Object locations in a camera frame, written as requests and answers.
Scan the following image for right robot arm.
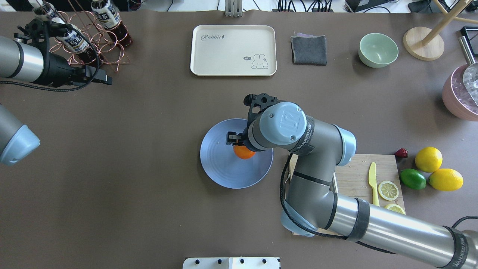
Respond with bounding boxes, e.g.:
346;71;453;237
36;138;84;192
227;97;477;269

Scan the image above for wooden cutting board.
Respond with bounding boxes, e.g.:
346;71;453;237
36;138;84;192
289;154;406;236

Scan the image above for tea bottle top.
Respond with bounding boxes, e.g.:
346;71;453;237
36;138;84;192
28;0;63;21

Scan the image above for lemon half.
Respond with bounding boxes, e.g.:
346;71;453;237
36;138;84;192
384;203;406;215

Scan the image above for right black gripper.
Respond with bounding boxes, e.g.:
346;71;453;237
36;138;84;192
226;127;250;147

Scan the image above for green bowl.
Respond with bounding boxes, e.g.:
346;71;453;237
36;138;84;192
358;33;399;68

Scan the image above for cream rabbit tray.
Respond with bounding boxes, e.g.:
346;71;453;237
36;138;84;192
190;25;277;77

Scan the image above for grey folded cloth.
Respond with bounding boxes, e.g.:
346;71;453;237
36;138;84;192
291;33;328;66

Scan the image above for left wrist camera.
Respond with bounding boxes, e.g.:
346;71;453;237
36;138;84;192
14;18;52;50

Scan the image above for yellow lemon lower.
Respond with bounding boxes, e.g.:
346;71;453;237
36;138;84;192
415;147;443;173

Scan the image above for tea bottle side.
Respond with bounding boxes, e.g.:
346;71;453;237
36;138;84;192
91;0;133;48

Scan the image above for lemon slice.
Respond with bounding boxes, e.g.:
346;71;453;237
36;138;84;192
378;181;400;201

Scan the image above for orange fruit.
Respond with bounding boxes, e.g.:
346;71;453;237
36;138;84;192
233;145;256;160

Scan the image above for tea bottle front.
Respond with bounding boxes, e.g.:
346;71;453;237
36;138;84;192
53;28;102;68

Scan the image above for metal ice scoop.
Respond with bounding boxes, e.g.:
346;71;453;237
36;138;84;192
459;36;478;105

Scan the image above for green lime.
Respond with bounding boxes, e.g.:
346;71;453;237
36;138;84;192
399;168;427;190

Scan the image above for wooden cup tree stand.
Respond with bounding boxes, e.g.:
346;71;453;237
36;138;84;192
403;0;478;61

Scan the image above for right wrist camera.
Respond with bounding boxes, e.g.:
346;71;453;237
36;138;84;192
243;93;284;124

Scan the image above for pink bowl of ice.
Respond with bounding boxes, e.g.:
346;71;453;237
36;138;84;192
442;65;478;121

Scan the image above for tea bottle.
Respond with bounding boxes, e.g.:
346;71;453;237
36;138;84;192
53;28;102;68
28;0;63;21

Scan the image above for red strawberry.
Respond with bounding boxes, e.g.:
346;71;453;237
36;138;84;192
394;148;408;159

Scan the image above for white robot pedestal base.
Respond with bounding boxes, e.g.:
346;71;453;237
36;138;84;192
182;257;281;269

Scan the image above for yellow plastic knife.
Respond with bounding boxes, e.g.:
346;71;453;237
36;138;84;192
368;162;380;207

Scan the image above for blue plate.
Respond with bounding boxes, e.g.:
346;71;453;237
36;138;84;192
200;118;273;189

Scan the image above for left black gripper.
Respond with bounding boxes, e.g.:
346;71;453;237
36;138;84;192
40;52;112;87

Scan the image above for yellow lemon upper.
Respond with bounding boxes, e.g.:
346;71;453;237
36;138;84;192
428;168;464;191

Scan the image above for yellow lemon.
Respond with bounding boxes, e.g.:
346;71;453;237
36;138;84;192
415;147;443;173
428;168;464;191

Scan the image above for copper wire bottle rack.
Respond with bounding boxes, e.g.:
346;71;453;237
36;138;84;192
50;0;130;72

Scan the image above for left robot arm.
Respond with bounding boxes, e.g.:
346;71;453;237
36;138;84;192
0;36;112;166

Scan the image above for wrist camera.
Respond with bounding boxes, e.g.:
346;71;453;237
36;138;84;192
14;18;52;50
243;93;284;124

